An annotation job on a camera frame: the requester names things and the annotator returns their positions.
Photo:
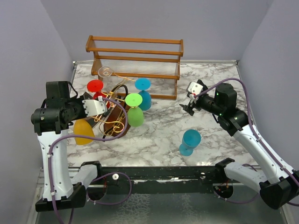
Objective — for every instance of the clear wine glass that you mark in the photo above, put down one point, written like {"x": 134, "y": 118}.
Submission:
{"x": 104, "y": 74}

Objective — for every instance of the gold wire glass holder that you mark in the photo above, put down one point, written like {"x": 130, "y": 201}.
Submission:
{"x": 111, "y": 123}

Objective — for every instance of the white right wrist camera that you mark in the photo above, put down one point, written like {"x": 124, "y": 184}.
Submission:
{"x": 194, "y": 89}

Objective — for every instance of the wooden wine glass rack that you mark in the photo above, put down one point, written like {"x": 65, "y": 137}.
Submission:
{"x": 138, "y": 58}

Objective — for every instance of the green plastic wine glass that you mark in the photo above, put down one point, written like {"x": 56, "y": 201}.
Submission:
{"x": 135, "y": 113}

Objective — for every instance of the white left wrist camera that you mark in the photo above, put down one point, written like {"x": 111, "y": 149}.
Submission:
{"x": 94, "y": 107}

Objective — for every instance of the blue plastic wine glass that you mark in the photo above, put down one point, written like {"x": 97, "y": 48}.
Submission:
{"x": 143, "y": 84}

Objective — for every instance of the orange plastic wine glass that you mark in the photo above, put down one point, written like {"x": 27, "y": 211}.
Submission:
{"x": 81, "y": 127}

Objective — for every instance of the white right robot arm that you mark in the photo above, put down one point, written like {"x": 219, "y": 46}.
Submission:
{"x": 277, "y": 183}

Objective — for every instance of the dark book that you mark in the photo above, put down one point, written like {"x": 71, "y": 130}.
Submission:
{"x": 89, "y": 120}

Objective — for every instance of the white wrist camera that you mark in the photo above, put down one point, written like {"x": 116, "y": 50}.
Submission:
{"x": 194, "y": 89}
{"x": 94, "y": 107}

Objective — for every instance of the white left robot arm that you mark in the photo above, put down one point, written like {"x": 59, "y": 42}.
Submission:
{"x": 51, "y": 124}

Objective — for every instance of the black mounting rail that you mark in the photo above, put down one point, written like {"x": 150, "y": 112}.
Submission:
{"x": 159, "y": 180}

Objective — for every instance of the red plastic wine glass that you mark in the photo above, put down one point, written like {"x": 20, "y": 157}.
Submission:
{"x": 95, "y": 86}

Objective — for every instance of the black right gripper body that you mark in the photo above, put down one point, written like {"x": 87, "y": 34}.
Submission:
{"x": 207, "y": 103}

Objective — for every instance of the teal plastic wine glass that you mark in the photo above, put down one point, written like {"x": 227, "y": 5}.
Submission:
{"x": 191, "y": 139}

